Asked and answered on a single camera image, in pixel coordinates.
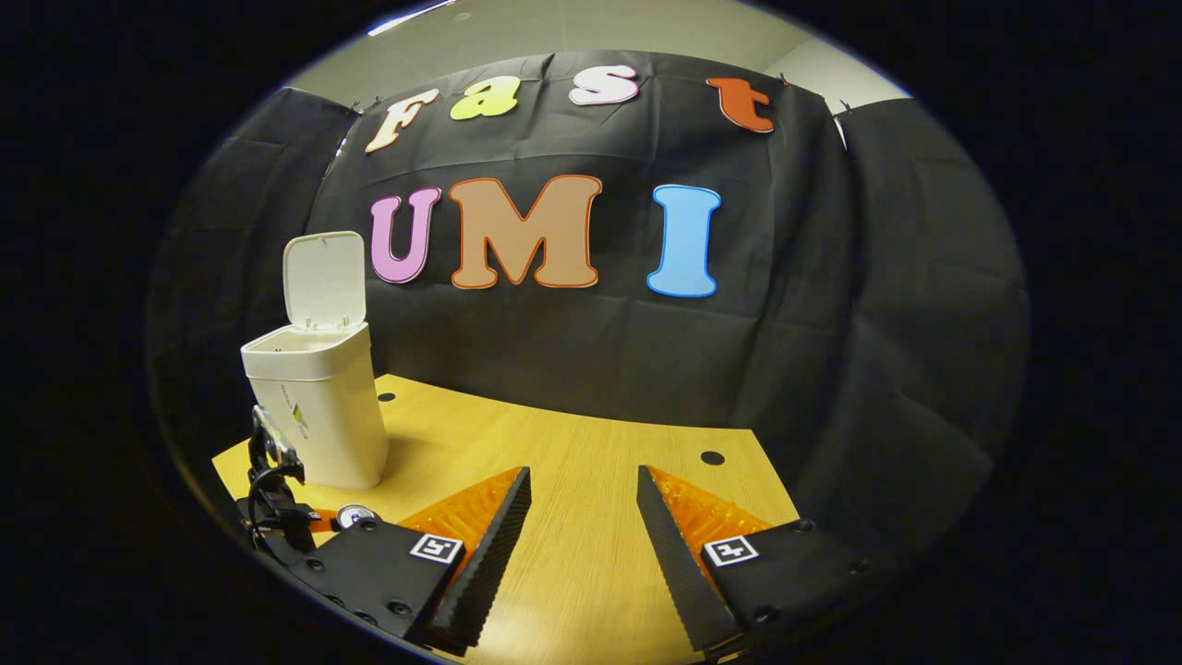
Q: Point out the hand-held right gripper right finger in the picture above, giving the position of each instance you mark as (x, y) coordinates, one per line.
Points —
(683, 573)

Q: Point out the silver and blue pop can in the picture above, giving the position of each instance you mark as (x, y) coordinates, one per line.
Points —
(355, 515)

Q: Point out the wooden desktop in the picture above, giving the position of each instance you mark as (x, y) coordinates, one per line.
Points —
(582, 480)

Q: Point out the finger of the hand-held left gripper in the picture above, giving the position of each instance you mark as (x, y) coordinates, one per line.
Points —
(321, 522)

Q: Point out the black backdrop cloth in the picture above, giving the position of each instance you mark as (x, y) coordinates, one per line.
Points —
(785, 369)

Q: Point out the white desktop garbage bin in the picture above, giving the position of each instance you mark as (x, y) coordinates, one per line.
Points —
(323, 416)

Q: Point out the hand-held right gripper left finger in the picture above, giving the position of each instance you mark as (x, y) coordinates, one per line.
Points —
(379, 573)

